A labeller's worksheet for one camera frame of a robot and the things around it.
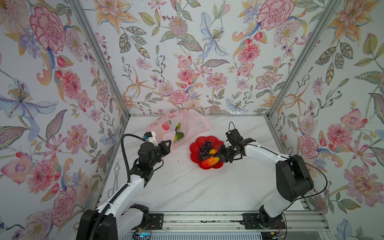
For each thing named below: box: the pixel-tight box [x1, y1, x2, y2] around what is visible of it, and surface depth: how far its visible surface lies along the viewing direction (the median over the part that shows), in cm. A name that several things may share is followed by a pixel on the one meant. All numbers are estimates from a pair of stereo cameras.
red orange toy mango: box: [201, 156, 220, 167], surface depth 90 cm
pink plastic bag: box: [145, 108, 211, 149], surface depth 96 cm
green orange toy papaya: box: [174, 132, 184, 141], surface depth 107 cm
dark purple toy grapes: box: [199, 140, 214, 161], surface depth 99 cm
